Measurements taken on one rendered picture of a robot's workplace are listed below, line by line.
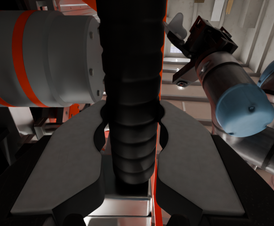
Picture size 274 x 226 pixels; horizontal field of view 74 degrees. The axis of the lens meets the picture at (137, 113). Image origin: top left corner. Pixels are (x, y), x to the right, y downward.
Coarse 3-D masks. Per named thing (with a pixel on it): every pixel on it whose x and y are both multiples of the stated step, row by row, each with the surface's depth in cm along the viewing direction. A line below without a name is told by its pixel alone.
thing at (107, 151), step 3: (108, 135) 29; (108, 138) 28; (108, 141) 27; (108, 144) 27; (105, 147) 26; (108, 147) 26; (105, 150) 26; (108, 150) 26; (105, 153) 25; (108, 153) 25
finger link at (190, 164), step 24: (168, 120) 10; (192, 120) 10; (168, 144) 8; (192, 144) 8; (168, 168) 7; (192, 168) 7; (216, 168) 7; (168, 192) 6; (192, 192) 6; (216, 192) 6; (192, 216) 6; (240, 216) 6
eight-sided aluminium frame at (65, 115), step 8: (32, 0) 44; (40, 0) 44; (48, 0) 44; (56, 0) 45; (32, 8) 44; (40, 8) 47; (48, 8) 44; (56, 8) 47; (48, 112) 50; (64, 112) 51; (56, 120) 50; (64, 120) 51
